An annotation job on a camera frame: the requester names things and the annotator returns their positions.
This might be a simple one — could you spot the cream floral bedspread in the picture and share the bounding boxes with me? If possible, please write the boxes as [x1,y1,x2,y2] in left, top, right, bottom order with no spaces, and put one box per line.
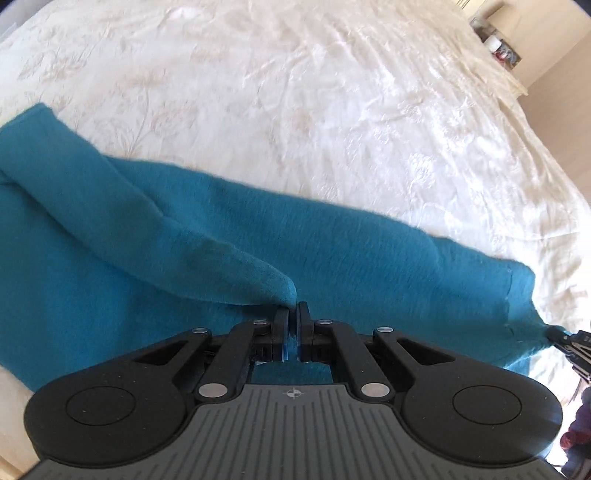
[0,0,591,474]

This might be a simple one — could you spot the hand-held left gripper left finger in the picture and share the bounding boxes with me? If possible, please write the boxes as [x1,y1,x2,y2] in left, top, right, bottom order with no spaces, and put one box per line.
[122,308,291,401]

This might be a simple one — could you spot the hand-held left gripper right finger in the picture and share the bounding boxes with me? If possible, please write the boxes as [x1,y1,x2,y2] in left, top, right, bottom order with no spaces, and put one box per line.
[295,302,458,401]

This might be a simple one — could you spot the teal pants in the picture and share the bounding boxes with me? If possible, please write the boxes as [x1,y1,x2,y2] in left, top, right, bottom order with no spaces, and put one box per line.
[0,102,570,391]

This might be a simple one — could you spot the bedside shelf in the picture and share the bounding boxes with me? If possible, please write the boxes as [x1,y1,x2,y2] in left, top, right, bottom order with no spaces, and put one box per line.
[467,0,525,72]

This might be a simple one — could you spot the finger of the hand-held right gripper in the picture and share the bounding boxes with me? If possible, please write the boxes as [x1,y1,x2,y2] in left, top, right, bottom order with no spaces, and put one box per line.
[547,325,591,384]

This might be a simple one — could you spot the person's red patterned clothing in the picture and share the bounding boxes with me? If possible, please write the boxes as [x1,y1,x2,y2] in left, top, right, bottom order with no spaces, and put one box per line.
[560,387,591,478]

